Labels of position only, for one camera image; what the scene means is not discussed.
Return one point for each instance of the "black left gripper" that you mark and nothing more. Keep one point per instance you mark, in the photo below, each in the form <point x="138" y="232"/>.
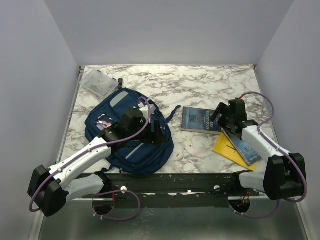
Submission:
<point x="157" y="137"/>

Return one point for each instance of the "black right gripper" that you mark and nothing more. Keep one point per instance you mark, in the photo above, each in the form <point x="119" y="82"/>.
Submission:
<point x="221" y="109"/>

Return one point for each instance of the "navy blue student backpack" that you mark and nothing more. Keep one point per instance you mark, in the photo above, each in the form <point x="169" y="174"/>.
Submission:
<point x="135" y="157"/>

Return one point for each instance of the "Nineteen Eighty-Four book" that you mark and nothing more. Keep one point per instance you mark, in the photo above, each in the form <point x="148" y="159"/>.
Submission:
<point x="198" y="120"/>

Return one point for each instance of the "blue picture book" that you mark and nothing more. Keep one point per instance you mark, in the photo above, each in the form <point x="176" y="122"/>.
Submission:
<point x="249" y="155"/>

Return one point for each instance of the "purple highlighter marker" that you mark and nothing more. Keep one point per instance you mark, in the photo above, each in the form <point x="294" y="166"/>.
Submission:
<point x="104" y="121"/>

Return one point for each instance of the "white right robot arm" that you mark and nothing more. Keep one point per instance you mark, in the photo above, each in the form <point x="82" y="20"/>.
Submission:
<point x="285" y="175"/>

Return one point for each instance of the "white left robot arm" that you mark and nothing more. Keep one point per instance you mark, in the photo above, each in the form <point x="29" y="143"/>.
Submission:
<point x="108" y="142"/>

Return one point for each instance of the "yellow notebook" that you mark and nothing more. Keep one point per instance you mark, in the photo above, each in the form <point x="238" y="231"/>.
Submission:
<point x="225" y="148"/>

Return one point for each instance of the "black metal flashlight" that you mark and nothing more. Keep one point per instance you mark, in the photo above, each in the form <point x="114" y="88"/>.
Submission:
<point x="120" y="83"/>

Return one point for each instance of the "clear plastic organiser box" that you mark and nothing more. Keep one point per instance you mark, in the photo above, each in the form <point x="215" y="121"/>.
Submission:
<point x="98" y="83"/>

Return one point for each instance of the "aluminium extrusion rail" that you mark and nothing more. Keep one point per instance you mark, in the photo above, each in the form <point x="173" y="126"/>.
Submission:
<point x="93" y="185"/>

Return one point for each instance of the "black mounting base plate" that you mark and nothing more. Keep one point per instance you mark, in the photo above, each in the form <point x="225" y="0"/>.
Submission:
<point x="176" y="190"/>

